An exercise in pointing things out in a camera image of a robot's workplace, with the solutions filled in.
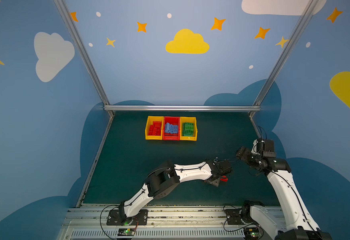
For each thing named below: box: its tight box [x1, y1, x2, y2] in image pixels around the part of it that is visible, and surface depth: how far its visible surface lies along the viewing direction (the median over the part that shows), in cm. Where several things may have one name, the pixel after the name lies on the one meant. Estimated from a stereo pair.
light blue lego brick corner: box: [168, 122, 175, 130], surface depth 109 cm
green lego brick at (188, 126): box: [182, 122, 194, 131], surface depth 110 cm
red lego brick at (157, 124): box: [153, 121, 162, 129], surface depth 113 cm
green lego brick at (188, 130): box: [182, 124, 194, 137], surface depth 109 cm
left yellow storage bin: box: [145, 116, 164, 141], surface depth 110 cm
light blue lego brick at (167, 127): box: [165, 122, 171, 134], surface depth 109 cm
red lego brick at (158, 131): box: [155, 127, 162, 136], surface depth 110 cm
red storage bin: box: [163, 116, 180, 141], surface depth 109 cm
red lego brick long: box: [147, 125, 156, 136], surface depth 109 cm
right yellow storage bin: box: [179, 116, 198, 141], surface depth 105 cm
